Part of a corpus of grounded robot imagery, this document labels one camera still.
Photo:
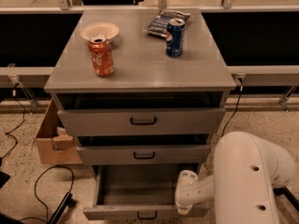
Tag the grey bottom drawer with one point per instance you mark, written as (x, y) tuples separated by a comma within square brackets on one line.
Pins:
[(141, 191)]

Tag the grey drawer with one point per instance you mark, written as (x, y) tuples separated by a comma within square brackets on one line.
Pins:
[(141, 191), (113, 122), (122, 155)]

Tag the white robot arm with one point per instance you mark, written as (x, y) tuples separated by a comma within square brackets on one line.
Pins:
[(246, 169)]

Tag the grey drawer cabinet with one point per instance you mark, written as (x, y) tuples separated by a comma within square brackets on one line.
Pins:
[(144, 77)]

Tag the grey middle drawer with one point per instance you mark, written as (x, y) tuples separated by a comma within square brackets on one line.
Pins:
[(122, 155)]

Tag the grey top drawer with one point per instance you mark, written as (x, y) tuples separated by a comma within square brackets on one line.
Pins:
[(113, 122)]

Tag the orange Coca-Cola can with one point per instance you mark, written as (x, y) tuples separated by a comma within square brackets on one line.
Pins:
[(101, 55)]

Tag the blue chip bag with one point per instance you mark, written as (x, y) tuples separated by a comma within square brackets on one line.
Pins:
[(159, 25)]

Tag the blue Pepsi can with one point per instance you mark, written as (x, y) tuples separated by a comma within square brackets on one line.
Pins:
[(174, 37)]

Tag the white paper bowl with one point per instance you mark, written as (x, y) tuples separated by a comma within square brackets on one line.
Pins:
[(110, 30)]

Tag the brown cardboard box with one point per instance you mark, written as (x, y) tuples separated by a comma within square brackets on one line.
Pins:
[(54, 145)]

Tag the black chair base leg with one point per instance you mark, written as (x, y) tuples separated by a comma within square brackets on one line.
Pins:
[(67, 201)]

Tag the black caster leg right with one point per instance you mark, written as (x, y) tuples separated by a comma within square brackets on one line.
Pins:
[(290, 197)]

